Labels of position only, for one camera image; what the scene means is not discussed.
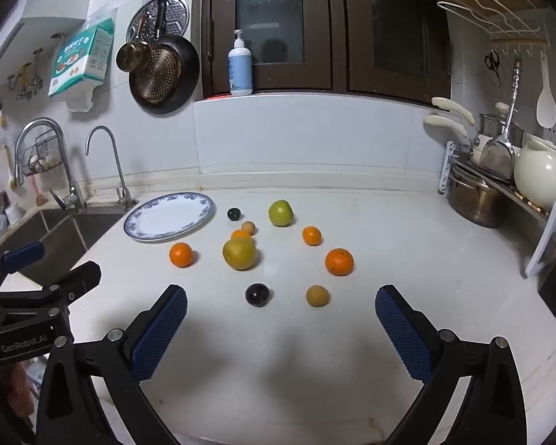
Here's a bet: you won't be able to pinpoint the black frying pan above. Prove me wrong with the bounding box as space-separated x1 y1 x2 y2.
129 0 200 116

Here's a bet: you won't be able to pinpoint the large steel pot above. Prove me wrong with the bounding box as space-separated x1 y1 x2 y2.
447 167 515 229

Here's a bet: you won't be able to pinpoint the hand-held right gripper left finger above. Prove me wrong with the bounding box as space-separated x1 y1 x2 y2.
36 284 188 445

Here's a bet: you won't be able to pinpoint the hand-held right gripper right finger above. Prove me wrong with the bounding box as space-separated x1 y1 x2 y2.
374 284 529 445

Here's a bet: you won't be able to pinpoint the green apple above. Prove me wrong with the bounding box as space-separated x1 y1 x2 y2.
268 200 294 227

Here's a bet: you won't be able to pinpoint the steel sink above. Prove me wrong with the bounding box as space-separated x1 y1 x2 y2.
0 206 127 279

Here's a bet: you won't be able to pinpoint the gold metal strainer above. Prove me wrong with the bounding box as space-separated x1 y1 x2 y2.
116 41 183 103

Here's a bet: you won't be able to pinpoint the round steel steamer tray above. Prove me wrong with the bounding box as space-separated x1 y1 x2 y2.
126 0 189 45

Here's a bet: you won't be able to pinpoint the bicycle shaped wall hook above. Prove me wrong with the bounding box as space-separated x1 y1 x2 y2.
7 49 44 102

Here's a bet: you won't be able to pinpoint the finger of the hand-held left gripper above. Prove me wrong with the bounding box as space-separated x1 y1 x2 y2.
0 242 46 296
0 261 102 322

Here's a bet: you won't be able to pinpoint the steel skimmer ladle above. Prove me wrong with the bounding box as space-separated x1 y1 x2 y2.
480 58 523 182

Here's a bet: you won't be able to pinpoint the person's left hand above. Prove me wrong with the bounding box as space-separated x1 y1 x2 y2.
7 362 34 427

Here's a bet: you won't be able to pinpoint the white rice paddle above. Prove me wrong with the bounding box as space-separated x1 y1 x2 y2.
536 51 556 129

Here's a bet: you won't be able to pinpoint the blue rimmed white plate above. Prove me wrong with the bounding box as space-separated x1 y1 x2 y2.
123 192 215 243

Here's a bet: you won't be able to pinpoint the tall steel kitchen faucet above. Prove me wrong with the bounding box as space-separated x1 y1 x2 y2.
14 118 87 212

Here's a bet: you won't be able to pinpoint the blue white pump bottle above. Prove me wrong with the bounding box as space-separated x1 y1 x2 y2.
227 29 254 97

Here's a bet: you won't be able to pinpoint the cream handled pan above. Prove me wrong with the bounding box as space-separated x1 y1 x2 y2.
423 115 474 149
432 97 485 163

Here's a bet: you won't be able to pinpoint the black scissors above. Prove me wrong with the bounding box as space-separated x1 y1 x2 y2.
484 50 502 85

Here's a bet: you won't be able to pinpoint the white steel dish rack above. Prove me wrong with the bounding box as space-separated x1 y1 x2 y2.
438 141 556 279

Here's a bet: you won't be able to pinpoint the small steel pot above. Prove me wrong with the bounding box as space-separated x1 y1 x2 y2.
479 112 524 149

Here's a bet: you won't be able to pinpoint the wire faucet basket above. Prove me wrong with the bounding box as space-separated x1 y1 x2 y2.
21 132 64 176

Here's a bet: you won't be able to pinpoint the white wire hanging rack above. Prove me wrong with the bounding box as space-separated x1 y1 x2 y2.
419 0 550 50

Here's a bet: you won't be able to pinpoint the teal white paper box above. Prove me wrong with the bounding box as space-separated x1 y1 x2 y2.
47 17 116 98

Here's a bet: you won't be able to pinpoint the cream ceramic jug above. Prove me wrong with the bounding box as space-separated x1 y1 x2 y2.
513 136 556 210

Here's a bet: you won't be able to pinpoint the thin gooseneck faucet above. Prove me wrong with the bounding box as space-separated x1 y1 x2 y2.
85 125 138 210

